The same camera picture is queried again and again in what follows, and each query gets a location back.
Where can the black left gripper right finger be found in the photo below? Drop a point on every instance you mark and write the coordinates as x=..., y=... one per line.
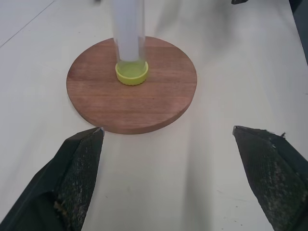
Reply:
x=276, y=178

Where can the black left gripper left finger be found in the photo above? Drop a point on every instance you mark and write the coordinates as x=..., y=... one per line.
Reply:
x=72, y=178

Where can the clear tube with yellow cap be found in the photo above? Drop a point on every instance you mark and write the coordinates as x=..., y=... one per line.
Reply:
x=130, y=48

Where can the round wooden base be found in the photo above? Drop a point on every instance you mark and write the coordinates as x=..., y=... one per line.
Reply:
x=134, y=101

